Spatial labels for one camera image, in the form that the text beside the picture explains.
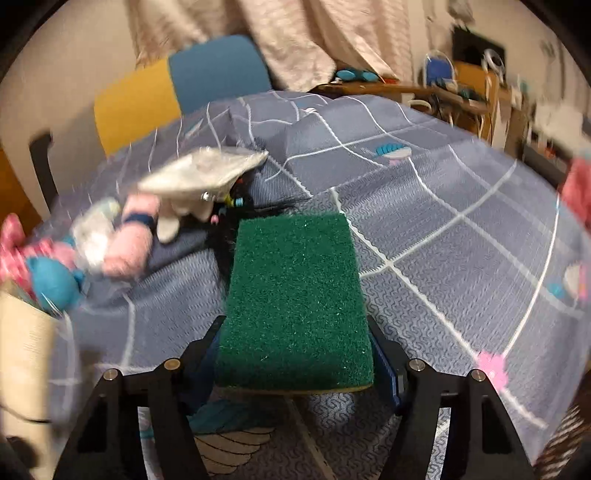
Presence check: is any small blue white fan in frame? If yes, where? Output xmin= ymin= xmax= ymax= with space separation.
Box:
xmin=424 ymin=52 xmax=456 ymax=87

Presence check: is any black monitor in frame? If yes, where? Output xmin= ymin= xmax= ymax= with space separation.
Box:
xmin=452 ymin=28 xmax=506 ymax=70

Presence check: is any white knit glove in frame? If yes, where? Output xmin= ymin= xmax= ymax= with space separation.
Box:
xmin=157 ymin=196 xmax=214 ymax=244

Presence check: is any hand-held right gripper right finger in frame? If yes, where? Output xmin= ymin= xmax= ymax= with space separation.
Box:
xmin=367 ymin=316 xmax=539 ymax=480

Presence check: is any wooden desk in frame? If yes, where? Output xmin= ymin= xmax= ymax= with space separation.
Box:
xmin=314 ymin=80 xmax=532 ymax=153

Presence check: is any clear plastic bag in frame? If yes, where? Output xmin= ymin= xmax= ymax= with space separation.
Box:
xmin=137 ymin=147 xmax=269 ymax=204

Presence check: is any blue plastic item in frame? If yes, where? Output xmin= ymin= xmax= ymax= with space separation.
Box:
xmin=336 ymin=68 xmax=380 ymax=84

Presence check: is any pink cloth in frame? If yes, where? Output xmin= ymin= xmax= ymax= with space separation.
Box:
xmin=558 ymin=156 xmax=591 ymax=228

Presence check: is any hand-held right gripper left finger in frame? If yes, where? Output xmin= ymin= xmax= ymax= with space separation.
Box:
xmin=53 ymin=315 xmax=227 ymax=480

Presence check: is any pink checkered plush toy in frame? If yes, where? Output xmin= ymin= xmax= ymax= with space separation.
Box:
xmin=0 ymin=213 xmax=77 ymax=298

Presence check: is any blue plush toy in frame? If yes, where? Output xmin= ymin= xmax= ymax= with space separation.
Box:
xmin=25 ymin=256 xmax=87 ymax=311

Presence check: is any pink rolled sock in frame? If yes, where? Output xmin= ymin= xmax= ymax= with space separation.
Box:
xmin=102 ymin=194 xmax=161 ymax=280

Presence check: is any yellow blue grey chair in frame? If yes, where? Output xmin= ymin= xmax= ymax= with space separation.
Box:
xmin=28 ymin=34 xmax=273 ymax=217

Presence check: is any black wig with coloured beads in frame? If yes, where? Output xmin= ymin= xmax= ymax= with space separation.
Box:
xmin=208 ymin=178 xmax=315 ymax=287

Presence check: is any pale patterned curtain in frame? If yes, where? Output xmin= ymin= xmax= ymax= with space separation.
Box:
xmin=124 ymin=0 xmax=414 ymax=92

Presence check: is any green scouring sponge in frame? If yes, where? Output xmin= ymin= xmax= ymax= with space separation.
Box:
xmin=213 ymin=213 xmax=375 ymax=394

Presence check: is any beige glittery bag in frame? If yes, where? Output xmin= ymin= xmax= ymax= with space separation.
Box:
xmin=0 ymin=279 xmax=57 ymax=428

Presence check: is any wooden cabinet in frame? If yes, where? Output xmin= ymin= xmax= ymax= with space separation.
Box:
xmin=0 ymin=148 xmax=43 ymax=224

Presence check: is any grey printed blanket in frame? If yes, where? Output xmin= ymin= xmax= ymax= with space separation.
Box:
xmin=46 ymin=90 xmax=591 ymax=480

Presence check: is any dark perforated basket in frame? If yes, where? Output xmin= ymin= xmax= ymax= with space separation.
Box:
xmin=534 ymin=405 xmax=588 ymax=480

